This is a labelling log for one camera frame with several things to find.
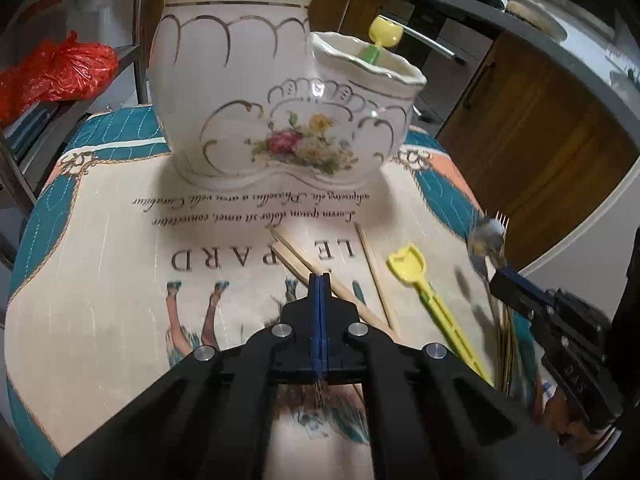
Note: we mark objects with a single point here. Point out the yellow green plastic spoon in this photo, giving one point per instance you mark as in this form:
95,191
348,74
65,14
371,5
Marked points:
385,32

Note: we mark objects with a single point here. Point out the steel fork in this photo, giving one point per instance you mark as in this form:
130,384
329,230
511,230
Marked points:
501,221

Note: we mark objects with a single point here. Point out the built-in oven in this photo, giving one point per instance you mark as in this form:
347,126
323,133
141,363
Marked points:
450,75

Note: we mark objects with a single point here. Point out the white plate on counter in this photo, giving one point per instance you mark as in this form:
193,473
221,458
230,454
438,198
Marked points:
535,15

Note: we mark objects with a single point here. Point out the dark kitchen countertop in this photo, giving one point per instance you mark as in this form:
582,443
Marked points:
550,45

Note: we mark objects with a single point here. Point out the red plastic bag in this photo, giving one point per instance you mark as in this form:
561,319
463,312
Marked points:
55,72

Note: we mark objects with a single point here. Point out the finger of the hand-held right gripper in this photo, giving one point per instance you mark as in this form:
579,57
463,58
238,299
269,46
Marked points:
515,290

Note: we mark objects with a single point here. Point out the wooden cabinet door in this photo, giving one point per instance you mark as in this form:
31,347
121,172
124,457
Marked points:
540,160

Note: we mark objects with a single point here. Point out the yellow plastic fork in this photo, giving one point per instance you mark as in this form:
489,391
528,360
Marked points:
407,265

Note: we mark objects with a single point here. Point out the white floral ceramic utensil holder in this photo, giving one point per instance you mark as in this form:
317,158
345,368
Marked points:
225,110

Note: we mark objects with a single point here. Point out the steel spoon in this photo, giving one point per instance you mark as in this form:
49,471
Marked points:
487,240

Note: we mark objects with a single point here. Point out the printed table cloth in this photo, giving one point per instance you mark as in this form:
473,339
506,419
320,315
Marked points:
125,260

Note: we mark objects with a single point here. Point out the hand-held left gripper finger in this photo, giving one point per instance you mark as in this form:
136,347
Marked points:
325,310
314,310

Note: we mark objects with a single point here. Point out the metal rack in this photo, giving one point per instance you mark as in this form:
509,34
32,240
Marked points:
142,35

